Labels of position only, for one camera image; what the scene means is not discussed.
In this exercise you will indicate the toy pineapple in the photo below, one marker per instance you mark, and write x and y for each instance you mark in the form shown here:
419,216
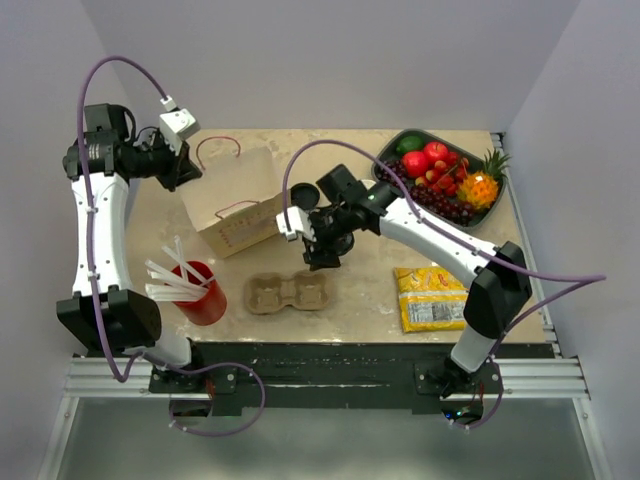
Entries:
481,189

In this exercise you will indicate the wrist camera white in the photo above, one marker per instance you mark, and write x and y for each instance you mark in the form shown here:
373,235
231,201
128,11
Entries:
294,223
176,125

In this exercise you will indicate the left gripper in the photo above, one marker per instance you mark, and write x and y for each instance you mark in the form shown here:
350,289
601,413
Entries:
180,170

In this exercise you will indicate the black coffee lid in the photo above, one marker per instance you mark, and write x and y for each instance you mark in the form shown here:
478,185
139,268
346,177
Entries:
304,195

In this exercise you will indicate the red cherries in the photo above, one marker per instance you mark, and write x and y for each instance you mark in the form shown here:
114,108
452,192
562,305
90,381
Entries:
445,175

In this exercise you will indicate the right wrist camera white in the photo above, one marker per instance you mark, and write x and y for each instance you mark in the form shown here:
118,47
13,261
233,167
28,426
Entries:
294,223

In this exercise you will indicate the dark red grapes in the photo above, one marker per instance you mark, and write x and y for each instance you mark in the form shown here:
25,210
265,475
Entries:
449,208

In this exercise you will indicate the red apple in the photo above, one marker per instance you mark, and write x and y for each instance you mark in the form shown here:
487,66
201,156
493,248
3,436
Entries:
415,163
436,151

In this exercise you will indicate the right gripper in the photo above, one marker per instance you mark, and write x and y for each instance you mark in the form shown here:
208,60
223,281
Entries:
316,251

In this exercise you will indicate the yellow snack bag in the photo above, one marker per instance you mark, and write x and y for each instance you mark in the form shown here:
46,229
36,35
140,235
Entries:
430,299

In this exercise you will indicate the green lime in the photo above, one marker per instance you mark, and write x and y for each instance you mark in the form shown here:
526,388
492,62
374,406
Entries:
409,144

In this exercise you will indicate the white wrapped straws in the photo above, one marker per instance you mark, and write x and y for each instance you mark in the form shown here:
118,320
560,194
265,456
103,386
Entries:
187,285

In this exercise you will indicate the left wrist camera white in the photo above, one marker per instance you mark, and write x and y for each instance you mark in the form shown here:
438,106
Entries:
176,125

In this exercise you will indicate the red straw holder cup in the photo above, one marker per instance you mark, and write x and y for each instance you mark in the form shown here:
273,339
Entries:
209,308

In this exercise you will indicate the grey fruit tray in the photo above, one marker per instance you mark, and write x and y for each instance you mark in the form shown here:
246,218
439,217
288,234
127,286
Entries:
383,173

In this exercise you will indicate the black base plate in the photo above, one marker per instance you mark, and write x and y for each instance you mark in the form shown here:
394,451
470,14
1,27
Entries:
387,376

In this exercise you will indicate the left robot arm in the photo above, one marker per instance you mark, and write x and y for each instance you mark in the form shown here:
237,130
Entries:
104,313

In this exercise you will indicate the brown paper bag pink handles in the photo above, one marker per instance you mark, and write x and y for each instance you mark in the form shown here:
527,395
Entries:
234,204

